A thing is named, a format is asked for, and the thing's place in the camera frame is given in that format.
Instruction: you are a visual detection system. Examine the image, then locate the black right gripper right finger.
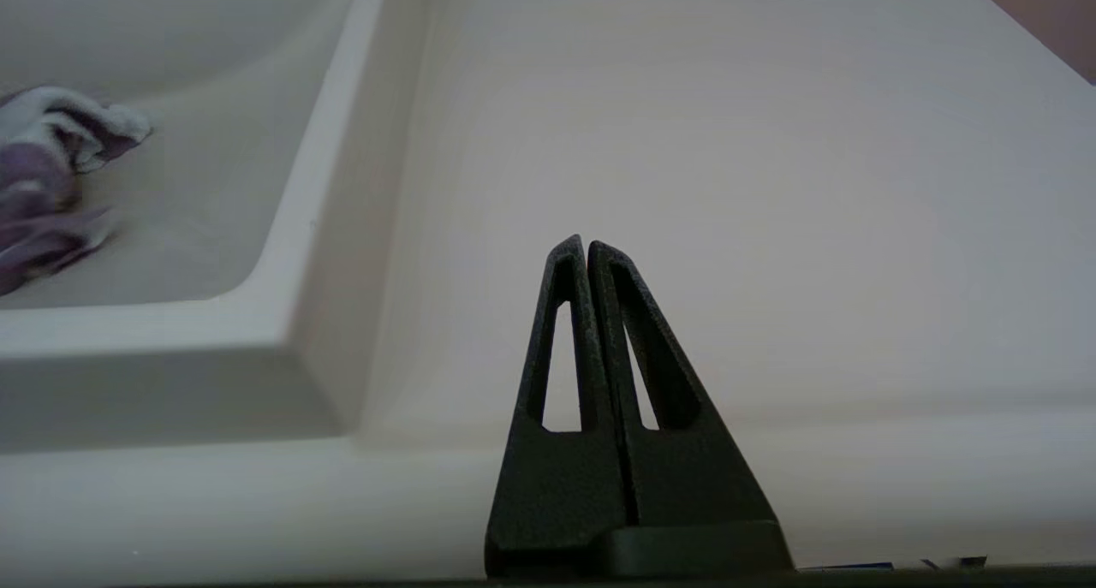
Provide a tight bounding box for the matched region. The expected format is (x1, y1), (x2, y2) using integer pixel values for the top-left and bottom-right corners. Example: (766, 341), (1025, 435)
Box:
(587, 241), (795, 573)

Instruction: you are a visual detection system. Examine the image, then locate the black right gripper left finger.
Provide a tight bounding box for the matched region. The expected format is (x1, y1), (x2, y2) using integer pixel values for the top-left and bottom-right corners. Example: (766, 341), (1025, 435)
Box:
(484, 235), (636, 577)

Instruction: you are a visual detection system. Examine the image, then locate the purple white striped towel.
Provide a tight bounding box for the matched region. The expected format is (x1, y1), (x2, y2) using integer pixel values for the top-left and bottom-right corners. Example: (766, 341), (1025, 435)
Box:
(0, 86), (157, 298)

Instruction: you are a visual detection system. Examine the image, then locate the cream ceramic sink basin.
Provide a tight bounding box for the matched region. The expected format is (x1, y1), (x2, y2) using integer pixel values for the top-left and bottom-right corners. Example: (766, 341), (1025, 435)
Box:
(0, 0), (395, 452)

